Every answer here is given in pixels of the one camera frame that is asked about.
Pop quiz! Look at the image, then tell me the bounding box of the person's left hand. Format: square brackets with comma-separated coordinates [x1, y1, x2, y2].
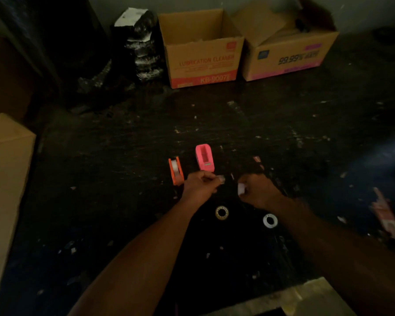
[181, 171, 225, 208]

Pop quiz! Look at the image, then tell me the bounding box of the person's right hand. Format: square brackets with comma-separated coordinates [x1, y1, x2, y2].
[238, 174, 285, 211]

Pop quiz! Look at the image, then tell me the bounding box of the person's left forearm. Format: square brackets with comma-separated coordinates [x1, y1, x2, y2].
[67, 198, 203, 316]

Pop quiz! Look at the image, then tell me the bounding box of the person's right forearm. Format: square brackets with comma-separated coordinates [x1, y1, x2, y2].
[271, 198, 395, 316]

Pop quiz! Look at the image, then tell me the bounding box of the pink tape dispenser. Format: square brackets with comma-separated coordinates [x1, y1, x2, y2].
[195, 144, 215, 173]

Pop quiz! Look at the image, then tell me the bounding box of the orange tape dispenser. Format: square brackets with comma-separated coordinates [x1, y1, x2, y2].
[168, 156, 185, 186]

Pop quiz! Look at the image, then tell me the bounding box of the cardboard box with red print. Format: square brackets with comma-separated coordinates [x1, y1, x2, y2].
[158, 9, 245, 89]

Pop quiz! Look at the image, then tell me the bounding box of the cardboard box with pink print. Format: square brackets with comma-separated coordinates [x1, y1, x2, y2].
[232, 0, 339, 82]

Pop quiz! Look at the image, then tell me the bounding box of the pink packet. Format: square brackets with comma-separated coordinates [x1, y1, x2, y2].
[370, 187, 395, 242]

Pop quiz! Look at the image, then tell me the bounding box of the black wrapped bundle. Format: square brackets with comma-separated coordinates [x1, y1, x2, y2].
[110, 7, 165, 83]

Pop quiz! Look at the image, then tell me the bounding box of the plain cardboard box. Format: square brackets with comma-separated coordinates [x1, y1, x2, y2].
[0, 113, 37, 308]

